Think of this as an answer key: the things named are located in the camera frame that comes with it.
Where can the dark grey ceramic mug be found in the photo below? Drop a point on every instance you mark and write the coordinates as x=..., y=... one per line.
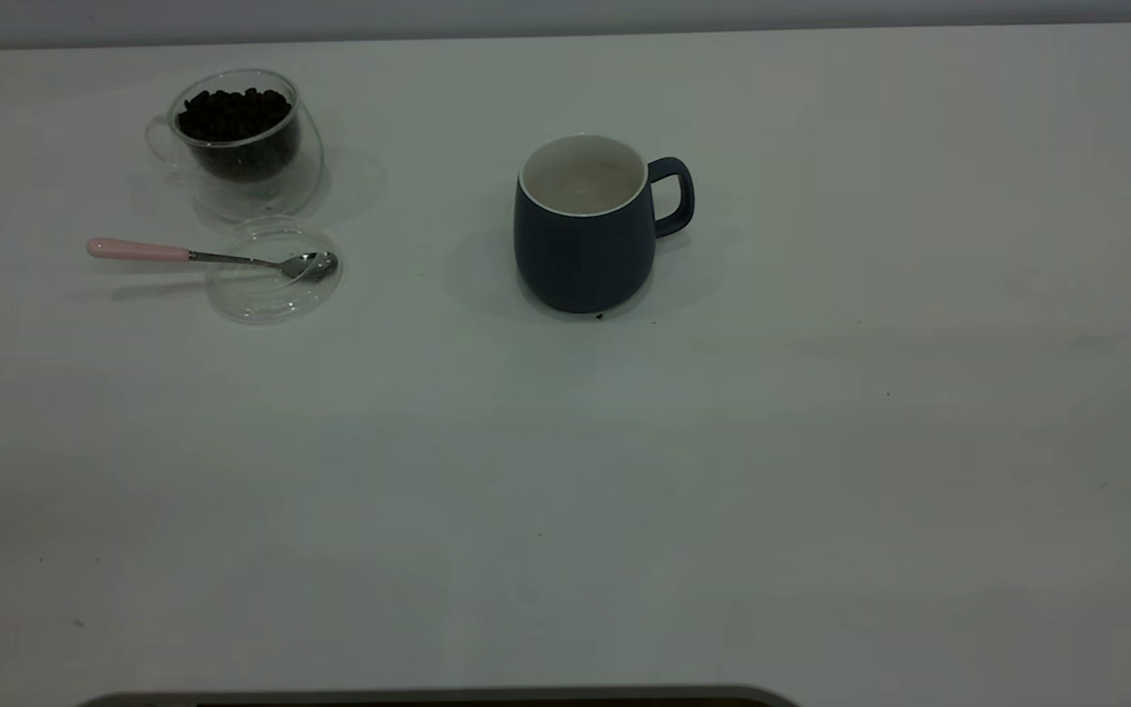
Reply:
x=580, y=255

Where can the clear glass cup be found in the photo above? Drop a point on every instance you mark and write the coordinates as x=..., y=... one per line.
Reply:
x=251, y=191

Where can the dark coffee beans pile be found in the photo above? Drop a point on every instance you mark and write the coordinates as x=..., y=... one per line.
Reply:
x=237, y=123

